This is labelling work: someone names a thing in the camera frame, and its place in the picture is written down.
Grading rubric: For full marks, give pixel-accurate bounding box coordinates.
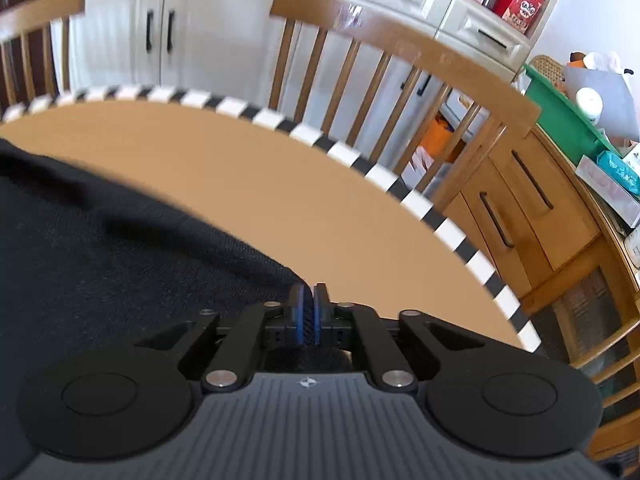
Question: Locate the black knit sweater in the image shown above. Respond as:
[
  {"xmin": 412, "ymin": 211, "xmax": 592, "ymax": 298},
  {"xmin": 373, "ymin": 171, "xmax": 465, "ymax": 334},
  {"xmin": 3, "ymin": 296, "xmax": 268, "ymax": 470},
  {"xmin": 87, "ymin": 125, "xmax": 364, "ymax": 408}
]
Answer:
[{"xmin": 0, "ymin": 139, "xmax": 353, "ymax": 476}]

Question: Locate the white plastic bottle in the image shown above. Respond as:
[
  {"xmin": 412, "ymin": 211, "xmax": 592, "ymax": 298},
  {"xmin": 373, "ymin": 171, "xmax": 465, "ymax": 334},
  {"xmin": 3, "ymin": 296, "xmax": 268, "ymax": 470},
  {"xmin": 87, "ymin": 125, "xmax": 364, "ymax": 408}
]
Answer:
[{"xmin": 575, "ymin": 87, "xmax": 604, "ymax": 122}]

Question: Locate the wicker basket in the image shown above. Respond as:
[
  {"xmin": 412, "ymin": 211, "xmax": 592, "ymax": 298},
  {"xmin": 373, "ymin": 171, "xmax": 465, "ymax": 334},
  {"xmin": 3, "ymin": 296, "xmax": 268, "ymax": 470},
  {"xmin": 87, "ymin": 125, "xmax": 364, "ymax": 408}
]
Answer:
[{"xmin": 529, "ymin": 55, "xmax": 569, "ymax": 82}]

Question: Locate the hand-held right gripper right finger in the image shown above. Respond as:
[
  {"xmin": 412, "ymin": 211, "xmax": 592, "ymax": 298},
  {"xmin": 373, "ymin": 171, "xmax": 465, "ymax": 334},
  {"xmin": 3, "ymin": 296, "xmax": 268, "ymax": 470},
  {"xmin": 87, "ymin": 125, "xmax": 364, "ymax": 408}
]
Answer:
[{"xmin": 313, "ymin": 282, "xmax": 487, "ymax": 394}]

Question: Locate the white cabinet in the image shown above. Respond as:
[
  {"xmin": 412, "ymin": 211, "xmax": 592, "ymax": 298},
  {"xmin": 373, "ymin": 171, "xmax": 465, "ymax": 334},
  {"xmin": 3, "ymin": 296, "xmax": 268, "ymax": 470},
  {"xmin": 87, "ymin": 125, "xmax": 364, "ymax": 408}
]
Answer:
[{"xmin": 50, "ymin": 0, "xmax": 546, "ymax": 126}]

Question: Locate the teal tissue packet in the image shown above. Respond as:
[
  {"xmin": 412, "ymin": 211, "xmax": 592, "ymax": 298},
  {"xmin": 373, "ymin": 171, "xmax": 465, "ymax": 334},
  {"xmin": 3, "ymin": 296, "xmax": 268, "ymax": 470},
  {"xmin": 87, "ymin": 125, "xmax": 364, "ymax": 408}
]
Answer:
[{"xmin": 596, "ymin": 150, "xmax": 640, "ymax": 197}]

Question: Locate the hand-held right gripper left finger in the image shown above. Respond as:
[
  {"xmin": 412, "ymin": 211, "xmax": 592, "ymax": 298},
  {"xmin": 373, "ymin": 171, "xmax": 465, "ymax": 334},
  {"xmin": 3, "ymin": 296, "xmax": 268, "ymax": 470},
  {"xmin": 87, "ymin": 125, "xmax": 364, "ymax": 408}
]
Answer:
[{"xmin": 134, "ymin": 282, "xmax": 312, "ymax": 394}]

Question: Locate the orange bag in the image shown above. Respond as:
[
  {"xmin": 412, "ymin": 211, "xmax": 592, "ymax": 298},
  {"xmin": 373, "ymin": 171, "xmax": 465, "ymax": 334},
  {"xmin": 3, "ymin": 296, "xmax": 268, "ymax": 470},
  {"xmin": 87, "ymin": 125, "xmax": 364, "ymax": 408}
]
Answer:
[{"xmin": 419, "ymin": 114, "xmax": 467, "ymax": 163}]

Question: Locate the red printed box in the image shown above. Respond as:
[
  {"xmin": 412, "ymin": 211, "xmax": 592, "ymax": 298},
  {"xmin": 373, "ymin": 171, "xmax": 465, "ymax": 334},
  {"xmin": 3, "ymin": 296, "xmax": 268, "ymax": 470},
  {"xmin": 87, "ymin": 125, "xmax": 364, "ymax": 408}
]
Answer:
[{"xmin": 495, "ymin": 0, "xmax": 547, "ymax": 36}]

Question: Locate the grey paper bag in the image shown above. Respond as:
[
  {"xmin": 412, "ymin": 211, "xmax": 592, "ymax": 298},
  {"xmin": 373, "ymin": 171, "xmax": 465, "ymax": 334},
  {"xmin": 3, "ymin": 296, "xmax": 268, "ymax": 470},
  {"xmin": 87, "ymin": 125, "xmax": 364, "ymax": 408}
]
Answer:
[{"xmin": 565, "ymin": 62, "xmax": 640, "ymax": 143}]

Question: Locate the pink white tissue box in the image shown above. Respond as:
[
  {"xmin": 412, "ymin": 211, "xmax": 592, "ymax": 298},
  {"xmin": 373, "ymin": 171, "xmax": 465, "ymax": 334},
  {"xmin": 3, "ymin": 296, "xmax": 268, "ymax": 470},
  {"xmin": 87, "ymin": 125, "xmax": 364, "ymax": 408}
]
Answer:
[{"xmin": 575, "ymin": 156, "xmax": 640, "ymax": 229}]

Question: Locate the wooden spindle chair with sticker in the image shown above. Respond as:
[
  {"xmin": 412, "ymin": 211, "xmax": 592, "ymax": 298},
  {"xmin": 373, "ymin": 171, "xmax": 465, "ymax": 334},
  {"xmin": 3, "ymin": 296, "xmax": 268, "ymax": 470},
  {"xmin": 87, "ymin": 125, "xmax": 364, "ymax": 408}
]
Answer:
[{"xmin": 269, "ymin": 0, "xmax": 544, "ymax": 196}]

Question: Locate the wooden sideboard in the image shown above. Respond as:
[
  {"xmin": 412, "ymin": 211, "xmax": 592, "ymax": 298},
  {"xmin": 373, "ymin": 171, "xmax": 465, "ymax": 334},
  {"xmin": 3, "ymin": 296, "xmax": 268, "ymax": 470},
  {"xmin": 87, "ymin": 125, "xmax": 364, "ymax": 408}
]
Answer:
[{"xmin": 440, "ymin": 125, "xmax": 640, "ymax": 341}]

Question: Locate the green plastic basket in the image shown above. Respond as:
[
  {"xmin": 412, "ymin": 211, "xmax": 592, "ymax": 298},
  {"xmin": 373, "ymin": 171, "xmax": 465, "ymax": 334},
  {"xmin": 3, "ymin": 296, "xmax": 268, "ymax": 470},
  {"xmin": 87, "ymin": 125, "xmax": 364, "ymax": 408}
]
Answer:
[{"xmin": 522, "ymin": 63, "xmax": 623, "ymax": 166}]

